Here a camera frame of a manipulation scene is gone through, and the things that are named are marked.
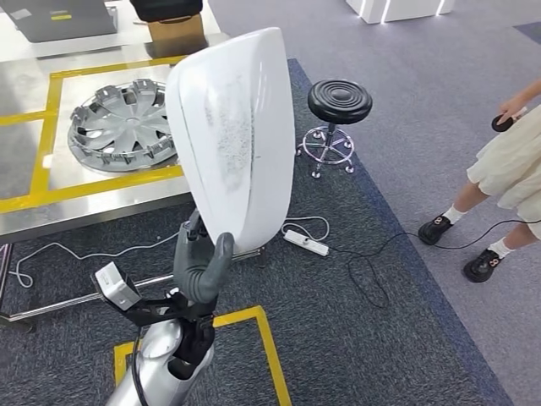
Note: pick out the white plastic shell part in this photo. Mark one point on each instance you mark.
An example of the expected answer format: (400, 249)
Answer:
(236, 140)

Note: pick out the yellow floor tape square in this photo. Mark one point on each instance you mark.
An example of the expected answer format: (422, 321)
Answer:
(270, 358)

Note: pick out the person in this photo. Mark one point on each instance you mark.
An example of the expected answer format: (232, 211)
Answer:
(511, 162)

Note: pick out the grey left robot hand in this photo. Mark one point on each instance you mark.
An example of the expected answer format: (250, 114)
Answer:
(198, 274)

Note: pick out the grey plastic hubcap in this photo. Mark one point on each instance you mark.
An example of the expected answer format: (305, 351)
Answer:
(122, 120)

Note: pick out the black round stool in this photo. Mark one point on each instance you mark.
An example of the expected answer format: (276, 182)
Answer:
(340, 101)

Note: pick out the steel workbench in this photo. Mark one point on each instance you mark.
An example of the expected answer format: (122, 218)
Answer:
(25, 157)

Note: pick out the cardboard box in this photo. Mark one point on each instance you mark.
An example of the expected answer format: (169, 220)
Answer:
(175, 29)

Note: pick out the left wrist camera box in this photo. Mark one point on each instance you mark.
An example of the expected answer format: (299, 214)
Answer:
(114, 286)

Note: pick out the white table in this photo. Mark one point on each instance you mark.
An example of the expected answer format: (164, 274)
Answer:
(127, 35)

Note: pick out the yellow bench tape marking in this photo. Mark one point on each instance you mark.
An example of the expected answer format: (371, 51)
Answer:
(42, 157)

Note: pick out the black handheld device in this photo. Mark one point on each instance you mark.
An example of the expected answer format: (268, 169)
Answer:
(502, 123)

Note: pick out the grey laptop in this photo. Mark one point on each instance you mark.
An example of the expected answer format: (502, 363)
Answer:
(63, 19)

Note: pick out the white power strip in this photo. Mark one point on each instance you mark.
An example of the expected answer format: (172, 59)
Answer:
(304, 242)

